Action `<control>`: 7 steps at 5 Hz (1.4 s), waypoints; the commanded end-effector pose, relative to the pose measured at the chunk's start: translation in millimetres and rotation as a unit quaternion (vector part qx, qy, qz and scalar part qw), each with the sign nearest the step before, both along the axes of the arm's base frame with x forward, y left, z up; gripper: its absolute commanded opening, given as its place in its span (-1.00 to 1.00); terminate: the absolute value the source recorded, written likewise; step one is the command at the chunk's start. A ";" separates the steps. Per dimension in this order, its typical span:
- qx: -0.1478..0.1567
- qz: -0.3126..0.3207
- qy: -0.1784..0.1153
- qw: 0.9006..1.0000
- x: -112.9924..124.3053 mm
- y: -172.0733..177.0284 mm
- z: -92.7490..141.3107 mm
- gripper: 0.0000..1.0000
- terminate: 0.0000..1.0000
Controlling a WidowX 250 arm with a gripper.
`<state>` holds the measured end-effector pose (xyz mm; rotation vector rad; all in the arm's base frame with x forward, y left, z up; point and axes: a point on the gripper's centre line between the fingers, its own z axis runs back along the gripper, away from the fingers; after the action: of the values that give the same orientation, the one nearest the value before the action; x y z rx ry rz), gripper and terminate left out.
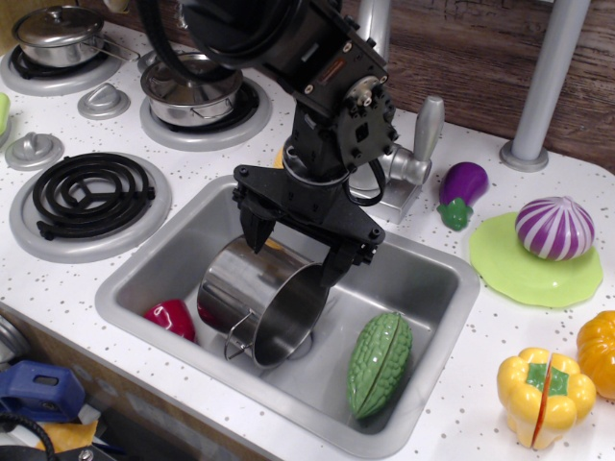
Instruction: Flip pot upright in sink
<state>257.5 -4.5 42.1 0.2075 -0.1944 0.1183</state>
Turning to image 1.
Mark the grey toy sink basin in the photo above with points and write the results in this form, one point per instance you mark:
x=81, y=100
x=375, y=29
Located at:
x=433, y=291

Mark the green object at left edge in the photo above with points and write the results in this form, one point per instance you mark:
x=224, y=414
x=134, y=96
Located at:
x=5, y=121

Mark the black coil front burner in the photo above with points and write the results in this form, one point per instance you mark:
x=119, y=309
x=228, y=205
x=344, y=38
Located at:
x=90, y=207

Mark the purple striped toy onion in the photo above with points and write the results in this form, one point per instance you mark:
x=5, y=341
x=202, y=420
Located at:
x=555, y=228

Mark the open steel pot on burner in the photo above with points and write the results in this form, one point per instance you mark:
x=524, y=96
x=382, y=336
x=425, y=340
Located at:
x=189, y=104

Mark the silver toy faucet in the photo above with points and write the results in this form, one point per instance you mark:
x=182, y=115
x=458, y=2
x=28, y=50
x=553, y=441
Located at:
x=405, y=171

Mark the grey stove knob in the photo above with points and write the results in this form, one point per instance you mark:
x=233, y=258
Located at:
x=104, y=102
x=34, y=151

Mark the green toy bitter gourd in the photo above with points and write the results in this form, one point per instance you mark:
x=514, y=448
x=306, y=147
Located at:
x=378, y=363

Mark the purple toy eggplant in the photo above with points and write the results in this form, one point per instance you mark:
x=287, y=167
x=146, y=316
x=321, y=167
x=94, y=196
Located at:
x=462, y=186

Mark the grey rear left burner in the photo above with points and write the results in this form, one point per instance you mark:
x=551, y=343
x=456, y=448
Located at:
x=23, y=76

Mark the yellow toy bell pepper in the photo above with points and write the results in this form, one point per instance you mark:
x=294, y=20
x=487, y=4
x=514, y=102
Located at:
x=544, y=395

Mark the red toy pepper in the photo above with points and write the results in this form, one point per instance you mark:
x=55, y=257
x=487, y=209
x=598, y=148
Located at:
x=173, y=316

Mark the grey stove knob rear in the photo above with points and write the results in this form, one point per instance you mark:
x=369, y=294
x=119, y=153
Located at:
x=104, y=102

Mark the light green toy plate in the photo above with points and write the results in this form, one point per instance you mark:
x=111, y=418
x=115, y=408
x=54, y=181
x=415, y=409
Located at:
x=507, y=267

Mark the grey stove knob left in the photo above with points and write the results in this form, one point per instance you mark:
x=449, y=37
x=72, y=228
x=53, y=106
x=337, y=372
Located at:
x=34, y=151

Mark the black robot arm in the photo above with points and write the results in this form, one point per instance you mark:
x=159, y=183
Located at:
x=343, y=116

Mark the yellow sponge cloth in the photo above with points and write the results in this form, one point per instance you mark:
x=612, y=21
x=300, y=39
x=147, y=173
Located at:
x=66, y=436

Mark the blue clamp tool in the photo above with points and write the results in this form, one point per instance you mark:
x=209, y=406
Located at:
x=41, y=392

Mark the grey rear right burner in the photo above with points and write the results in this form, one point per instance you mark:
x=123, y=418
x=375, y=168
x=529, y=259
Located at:
x=255, y=109

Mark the orange toy pumpkin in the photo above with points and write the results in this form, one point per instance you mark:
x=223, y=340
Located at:
x=595, y=344

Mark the grey vertical post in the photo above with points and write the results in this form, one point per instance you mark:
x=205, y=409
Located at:
x=526, y=152

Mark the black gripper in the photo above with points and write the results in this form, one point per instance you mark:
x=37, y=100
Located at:
x=323, y=212

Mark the grey burner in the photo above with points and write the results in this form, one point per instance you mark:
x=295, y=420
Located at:
x=255, y=109
x=23, y=76

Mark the steel pot with lid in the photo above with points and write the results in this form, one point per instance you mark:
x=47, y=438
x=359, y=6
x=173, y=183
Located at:
x=66, y=36

